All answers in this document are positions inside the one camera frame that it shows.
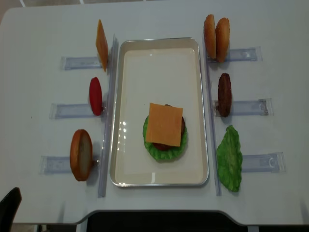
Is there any long clear rail left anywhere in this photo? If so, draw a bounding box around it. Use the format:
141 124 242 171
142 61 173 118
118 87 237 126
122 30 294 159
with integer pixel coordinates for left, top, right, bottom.
98 34 119 198

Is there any clear holder rail bottom right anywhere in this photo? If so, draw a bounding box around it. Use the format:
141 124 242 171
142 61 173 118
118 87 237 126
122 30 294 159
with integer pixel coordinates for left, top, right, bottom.
242 152 286 173

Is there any long clear rail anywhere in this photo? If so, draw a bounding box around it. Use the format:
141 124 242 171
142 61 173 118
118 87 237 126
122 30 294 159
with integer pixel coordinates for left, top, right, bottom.
202 35 222 196
98 34 119 198

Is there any long clear rail right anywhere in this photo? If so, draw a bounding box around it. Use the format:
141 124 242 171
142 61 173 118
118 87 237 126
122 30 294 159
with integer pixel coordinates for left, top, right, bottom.
202 35 222 196

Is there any clear holder rail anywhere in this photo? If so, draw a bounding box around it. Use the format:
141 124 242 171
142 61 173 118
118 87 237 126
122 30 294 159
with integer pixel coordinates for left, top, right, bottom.
228 98 274 116
39 155 100 175
49 103 95 119
61 57 102 70
207 46 263 63
242 152 286 173

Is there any white rectangular metal tray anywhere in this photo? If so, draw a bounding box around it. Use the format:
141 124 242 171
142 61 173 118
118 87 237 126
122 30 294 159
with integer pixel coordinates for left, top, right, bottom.
110 37 209 188

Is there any green lettuce leaf on burger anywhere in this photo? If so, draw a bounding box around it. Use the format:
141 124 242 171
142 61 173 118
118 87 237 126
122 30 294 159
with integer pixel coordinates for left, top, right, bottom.
142 116 188 162

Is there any standing bottom bun slice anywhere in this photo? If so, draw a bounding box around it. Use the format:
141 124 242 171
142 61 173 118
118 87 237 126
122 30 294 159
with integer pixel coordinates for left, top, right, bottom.
70 129 93 181

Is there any standing sesame bun right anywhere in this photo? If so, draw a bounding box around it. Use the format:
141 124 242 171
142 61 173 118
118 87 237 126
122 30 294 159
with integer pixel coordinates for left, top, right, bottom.
215 17 230 62

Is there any black chair corner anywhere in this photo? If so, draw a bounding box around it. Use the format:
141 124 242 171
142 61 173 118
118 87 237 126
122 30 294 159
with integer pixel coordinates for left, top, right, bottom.
0 187 22 232

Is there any clear holder rail middle left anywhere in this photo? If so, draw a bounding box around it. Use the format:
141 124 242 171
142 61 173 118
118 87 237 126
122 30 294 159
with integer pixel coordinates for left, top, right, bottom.
49 103 95 119

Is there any clear holder rail top right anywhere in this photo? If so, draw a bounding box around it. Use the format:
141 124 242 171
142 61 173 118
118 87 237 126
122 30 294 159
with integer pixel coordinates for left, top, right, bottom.
207 46 263 63

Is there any standing green lettuce leaf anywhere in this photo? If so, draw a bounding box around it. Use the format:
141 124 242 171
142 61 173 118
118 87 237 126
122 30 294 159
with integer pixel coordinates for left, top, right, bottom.
216 125 243 192

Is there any sesame bun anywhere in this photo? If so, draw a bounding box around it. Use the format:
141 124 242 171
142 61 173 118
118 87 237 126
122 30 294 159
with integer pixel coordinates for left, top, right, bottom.
215 17 230 62
204 14 216 59

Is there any clear holder rail bottom left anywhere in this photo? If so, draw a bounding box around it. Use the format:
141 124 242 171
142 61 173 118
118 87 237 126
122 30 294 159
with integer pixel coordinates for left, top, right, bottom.
39 155 100 175

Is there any clear holder rail top left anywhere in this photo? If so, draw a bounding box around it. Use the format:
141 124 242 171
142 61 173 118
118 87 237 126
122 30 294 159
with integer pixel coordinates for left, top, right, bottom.
61 57 102 70

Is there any clear holder rail middle right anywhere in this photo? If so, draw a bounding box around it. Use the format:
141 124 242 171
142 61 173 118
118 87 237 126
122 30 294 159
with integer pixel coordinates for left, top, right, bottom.
228 98 274 116

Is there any standing brown meat patty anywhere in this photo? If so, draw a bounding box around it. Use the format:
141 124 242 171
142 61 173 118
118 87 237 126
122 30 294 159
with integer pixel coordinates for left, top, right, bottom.
218 73 232 117

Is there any orange cheese slice on burger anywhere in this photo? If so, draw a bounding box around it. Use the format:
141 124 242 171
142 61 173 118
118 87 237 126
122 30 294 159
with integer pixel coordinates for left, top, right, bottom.
145 103 183 147

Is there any standing red tomato slice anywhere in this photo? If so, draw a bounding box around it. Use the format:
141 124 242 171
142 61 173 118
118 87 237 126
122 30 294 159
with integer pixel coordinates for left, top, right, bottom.
89 77 103 116

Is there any sesame top bun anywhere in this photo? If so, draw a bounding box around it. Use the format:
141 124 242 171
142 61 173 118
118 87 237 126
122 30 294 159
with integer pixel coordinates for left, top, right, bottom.
204 14 216 59

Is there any brown meat patty on burger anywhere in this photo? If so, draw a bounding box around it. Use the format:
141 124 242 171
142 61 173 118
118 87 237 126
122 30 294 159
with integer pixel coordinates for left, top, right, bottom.
152 117 187 151

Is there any standing orange cheese slice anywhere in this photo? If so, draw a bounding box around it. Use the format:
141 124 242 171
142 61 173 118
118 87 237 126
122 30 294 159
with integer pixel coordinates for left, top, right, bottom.
96 20 109 72

